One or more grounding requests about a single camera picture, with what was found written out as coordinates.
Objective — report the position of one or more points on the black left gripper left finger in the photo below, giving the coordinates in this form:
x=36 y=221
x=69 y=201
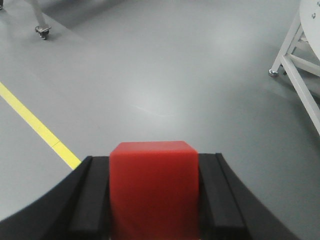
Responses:
x=77 y=208

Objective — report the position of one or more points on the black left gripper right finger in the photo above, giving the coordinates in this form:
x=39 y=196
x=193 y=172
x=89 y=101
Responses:
x=228 y=210

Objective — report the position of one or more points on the red cube block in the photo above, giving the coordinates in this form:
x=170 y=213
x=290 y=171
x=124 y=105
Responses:
x=154 y=191

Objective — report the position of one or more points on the caster wheel leg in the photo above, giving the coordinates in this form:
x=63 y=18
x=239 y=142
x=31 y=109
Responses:
x=43 y=29

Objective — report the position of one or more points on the white table frame leg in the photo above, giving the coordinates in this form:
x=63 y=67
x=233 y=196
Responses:
x=304 y=34

